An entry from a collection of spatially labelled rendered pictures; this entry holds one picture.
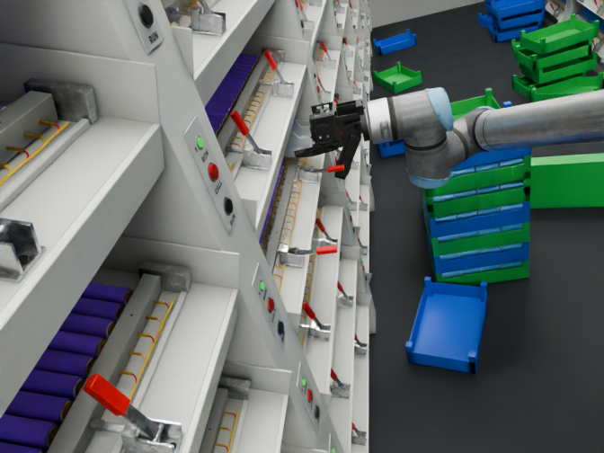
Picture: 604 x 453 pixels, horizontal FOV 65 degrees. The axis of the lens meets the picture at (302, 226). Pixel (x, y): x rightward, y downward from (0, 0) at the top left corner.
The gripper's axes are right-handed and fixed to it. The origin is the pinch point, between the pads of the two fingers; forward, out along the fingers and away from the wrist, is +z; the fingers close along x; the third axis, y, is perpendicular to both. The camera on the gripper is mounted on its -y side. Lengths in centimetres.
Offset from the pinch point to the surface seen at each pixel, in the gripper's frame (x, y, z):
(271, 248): 32.4, -1.7, -1.6
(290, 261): 33.2, -4.4, -4.3
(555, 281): -25, -79, -70
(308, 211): 17.3, -5.8, -6.2
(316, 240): 5.9, -22.2, -3.5
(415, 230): -63, -79, -29
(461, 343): -4, -78, -36
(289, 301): 41.6, -5.5, -4.6
